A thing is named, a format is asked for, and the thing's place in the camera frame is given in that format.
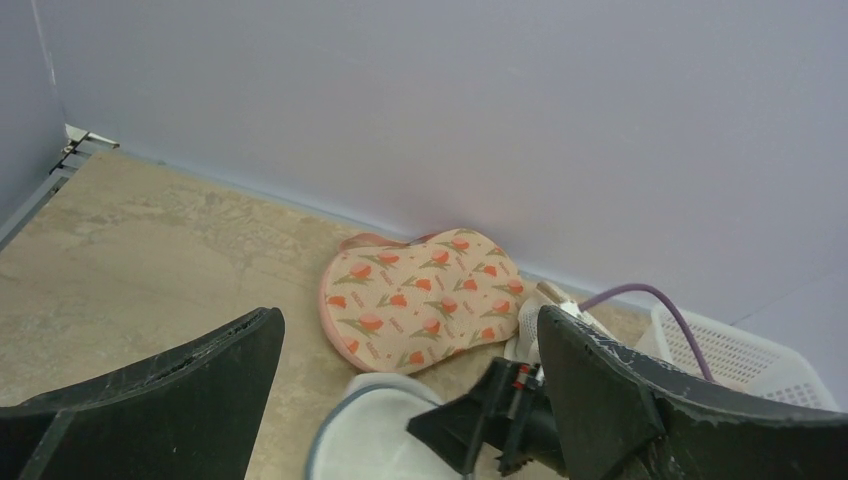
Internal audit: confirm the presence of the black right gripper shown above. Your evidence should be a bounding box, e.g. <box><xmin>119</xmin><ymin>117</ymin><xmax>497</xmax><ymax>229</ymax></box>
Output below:
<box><xmin>407</xmin><ymin>357</ymin><xmax>567</xmax><ymax>478</ymax></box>

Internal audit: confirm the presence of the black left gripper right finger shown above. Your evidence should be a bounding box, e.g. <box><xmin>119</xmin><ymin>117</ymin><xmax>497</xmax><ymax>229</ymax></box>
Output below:
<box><xmin>538</xmin><ymin>306</ymin><xmax>847</xmax><ymax>479</ymax></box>

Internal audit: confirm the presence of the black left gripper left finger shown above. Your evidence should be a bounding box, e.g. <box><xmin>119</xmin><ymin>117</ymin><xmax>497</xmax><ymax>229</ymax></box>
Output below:
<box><xmin>1</xmin><ymin>308</ymin><xmax>285</xmax><ymax>479</ymax></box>

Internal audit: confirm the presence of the floral mesh laundry bag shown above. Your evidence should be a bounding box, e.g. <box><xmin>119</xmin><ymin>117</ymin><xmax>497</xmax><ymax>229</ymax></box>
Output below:
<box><xmin>319</xmin><ymin>228</ymin><xmax>530</xmax><ymax>374</ymax></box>

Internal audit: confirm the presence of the white round mesh bag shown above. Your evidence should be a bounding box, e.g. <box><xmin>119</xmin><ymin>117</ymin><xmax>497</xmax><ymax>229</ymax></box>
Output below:
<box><xmin>304</xmin><ymin>373</ymin><xmax>463</xmax><ymax>480</ymax></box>

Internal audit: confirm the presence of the white plastic basket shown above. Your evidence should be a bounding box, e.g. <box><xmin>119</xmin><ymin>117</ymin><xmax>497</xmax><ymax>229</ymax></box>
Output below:
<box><xmin>636</xmin><ymin>303</ymin><xmax>840</xmax><ymax>411</ymax></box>

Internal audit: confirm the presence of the white mesh drawstring bag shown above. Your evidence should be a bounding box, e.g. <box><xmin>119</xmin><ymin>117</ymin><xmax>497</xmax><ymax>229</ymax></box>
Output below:
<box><xmin>503</xmin><ymin>281</ymin><xmax>615</xmax><ymax>364</ymax></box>

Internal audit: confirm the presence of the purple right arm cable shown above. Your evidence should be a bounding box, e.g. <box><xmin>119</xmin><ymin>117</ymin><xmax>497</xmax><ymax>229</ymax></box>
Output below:
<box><xmin>578</xmin><ymin>283</ymin><xmax>717</xmax><ymax>384</ymax></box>

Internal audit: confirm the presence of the metal corner bracket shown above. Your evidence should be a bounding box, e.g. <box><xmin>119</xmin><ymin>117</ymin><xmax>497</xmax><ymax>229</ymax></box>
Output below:
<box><xmin>49</xmin><ymin>124</ymin><xmax>120</xmax><ymax>174</ymax></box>

